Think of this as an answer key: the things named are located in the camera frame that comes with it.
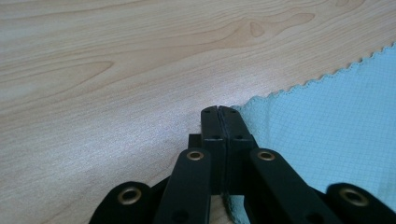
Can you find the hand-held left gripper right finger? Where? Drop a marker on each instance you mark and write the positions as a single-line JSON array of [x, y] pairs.
[[236, 133]]

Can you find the teal cloth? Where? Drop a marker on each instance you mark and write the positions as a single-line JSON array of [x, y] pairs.
[[330, 130]]

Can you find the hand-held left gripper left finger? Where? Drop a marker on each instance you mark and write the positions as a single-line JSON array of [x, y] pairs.
[[213, 140]]

